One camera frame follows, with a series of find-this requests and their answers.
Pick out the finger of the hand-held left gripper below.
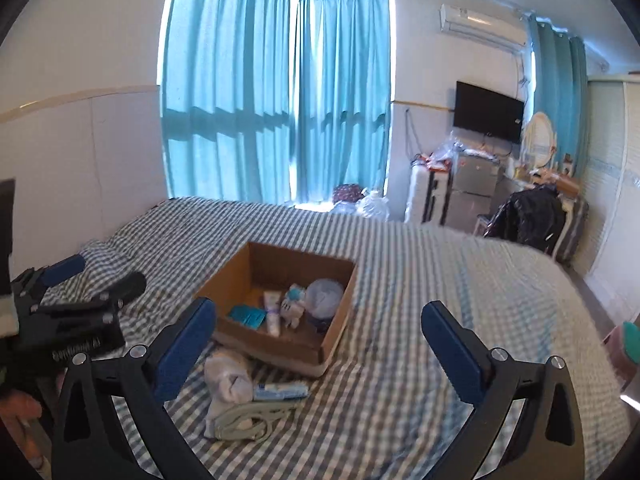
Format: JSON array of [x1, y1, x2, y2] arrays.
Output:
[[11, 254, 87, 303], [42, 272, 147, 322]]

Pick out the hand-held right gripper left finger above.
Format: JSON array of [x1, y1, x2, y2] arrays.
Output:
[[50, 297, 217, 480]]

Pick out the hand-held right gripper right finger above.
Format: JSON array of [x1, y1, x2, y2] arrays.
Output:
[[421, 301, 587, 480]]

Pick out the white socks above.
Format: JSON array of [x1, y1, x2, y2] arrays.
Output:
[[203, 348, 257, 404]]

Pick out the pale green strap bag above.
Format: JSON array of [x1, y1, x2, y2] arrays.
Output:
[[203, 397, 302, 442]]

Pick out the brown cardboard box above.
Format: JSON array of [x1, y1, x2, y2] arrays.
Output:
[[194, 241, 359, 379]]

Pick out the blue white tube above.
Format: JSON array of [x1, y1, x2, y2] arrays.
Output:
[[252, 382, 311, 402]]

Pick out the person's left hand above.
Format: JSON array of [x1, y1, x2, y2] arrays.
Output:
[[0, 391, 44, 423]]

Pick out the checkered pillow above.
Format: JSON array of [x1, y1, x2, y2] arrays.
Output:
[[77, 237, 151, 288]]

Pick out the teal packet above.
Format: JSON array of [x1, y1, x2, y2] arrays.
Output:
[[228, 304, 268, 331]]

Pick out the checkered bed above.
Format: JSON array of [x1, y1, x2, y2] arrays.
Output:
[[39, 195, 634, 480]]

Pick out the white plush toy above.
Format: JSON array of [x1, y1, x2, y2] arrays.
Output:
[[280, 284, 307, 329]]

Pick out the round blue-lidded container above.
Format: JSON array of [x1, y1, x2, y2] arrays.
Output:
[[304, 278, 346, 334]]

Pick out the black jacket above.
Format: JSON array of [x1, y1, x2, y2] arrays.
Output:
[[487, 185, 569, 257]]

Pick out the white suitcase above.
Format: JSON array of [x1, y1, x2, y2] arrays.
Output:
[[403, 162, 454, 225]]

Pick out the teal pink object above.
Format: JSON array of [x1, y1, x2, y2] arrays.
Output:
[[604, 320, 640, 392]]

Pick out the silver mini fridge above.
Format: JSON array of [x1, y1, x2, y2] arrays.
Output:
[[446, 152, 504, 234]]

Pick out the clear crumpled plastic bag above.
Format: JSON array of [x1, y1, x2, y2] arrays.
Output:
[[356, 187, 391, 221]]

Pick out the dark red patterned bag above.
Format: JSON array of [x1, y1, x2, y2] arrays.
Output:
[[332, 183, 369, 209]]

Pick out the clear plastic bag with goods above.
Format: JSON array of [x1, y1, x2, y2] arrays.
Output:
[[426, 131, 502, 172]]

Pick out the wide teal curtain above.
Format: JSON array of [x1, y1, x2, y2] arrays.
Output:
[[158, 0, 302, 207]]

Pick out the round white mirror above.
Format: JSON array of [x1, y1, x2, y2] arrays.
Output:
[[519, 111, 558, 171]]

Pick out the white wardrobe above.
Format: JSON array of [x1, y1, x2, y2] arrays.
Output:
[[569, 73, 640, 327]]

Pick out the narrow teal curtain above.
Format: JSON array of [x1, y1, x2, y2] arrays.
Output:
[[290, 0, 392, 209]]

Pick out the teal curtain beside wardrobe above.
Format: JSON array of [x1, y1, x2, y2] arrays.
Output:
[[527, 12, 589, 179]]

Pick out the white air conditioner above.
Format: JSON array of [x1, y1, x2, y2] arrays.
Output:
[[438, 3, 530, 54]]

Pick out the black wall television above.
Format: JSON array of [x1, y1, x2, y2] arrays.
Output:
[[452, 80, 526, 144]]

